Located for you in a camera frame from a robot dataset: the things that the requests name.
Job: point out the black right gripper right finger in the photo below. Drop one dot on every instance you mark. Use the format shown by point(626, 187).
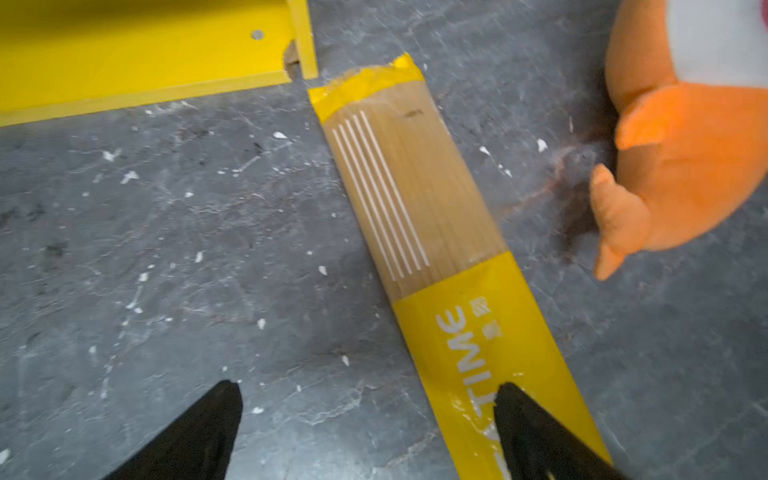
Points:
point(535, 445)

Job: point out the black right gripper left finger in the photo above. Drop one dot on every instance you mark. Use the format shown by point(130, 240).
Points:
point(197, 445)

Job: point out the yellow clear spaghetti bag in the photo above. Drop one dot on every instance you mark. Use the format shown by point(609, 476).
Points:
point(467, 315)

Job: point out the yellow shelf with coloured boards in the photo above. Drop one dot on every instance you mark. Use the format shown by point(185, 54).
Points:
point(67, 58)

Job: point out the orange shark plush toy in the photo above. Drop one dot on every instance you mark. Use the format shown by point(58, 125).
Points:
point(689, 82)

